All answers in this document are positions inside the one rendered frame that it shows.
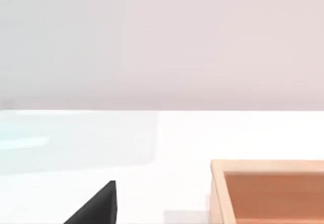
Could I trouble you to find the shallow salmon-coloured box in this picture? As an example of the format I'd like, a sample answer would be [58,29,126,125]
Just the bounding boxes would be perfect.
[210,159,324,224]

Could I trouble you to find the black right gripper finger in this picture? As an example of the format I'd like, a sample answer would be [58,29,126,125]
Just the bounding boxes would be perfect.
[63,180,118,224]

